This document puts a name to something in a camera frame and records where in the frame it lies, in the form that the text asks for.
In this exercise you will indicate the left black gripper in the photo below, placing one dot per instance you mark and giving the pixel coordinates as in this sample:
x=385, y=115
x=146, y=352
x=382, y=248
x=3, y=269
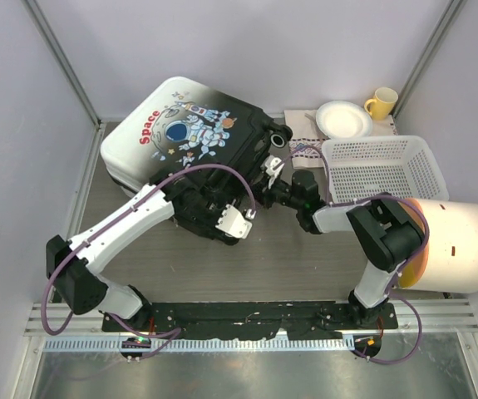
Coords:
x=210, y=224

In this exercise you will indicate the aluminium rail frame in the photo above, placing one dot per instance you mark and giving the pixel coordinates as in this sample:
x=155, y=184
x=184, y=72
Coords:
x=427, y=315

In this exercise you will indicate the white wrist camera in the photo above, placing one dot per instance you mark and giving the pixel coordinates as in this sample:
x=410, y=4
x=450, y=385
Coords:
x=272, y=168
x=232, y=223

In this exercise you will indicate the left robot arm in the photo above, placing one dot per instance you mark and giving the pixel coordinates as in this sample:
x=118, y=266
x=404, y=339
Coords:
x=74, y=266

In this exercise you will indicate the white plastic mesh basket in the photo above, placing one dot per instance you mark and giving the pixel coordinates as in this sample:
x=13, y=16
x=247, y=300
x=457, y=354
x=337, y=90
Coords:
x=401, y=165

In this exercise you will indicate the white slotted cable duct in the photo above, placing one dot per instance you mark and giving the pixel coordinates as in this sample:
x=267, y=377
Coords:
x=125, y=343

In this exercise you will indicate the black white space suitcase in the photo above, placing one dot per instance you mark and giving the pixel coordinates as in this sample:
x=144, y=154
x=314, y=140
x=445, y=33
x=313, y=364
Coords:
x=184, y=123

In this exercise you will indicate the patterned cloth napkin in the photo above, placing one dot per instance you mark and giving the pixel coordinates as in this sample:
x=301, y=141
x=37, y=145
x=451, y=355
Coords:
x=305, y=132

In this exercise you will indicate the yellow mug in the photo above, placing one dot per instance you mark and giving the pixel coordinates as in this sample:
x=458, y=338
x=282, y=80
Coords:
x=381, y=104

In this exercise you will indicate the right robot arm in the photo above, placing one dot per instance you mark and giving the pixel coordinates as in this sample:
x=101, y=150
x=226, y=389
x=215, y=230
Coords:
x=390, y=231

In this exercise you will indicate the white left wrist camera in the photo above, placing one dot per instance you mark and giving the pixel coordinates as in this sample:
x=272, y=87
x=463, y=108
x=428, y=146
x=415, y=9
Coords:
x=232, y=223

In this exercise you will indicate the white round plate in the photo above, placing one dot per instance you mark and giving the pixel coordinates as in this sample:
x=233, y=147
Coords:
x=340, y=120

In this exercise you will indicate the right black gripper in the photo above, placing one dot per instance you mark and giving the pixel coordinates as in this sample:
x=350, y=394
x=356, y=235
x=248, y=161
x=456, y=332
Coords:
x=268, y=196

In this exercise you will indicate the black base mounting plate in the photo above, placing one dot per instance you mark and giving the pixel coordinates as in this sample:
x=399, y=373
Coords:
x=252, y=321

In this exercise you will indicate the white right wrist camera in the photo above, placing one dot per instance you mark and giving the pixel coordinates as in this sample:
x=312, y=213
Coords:
x=272, y=168

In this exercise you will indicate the white cylindrical bin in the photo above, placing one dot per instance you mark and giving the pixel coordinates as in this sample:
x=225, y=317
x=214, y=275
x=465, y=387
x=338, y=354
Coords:
x=449, y=262

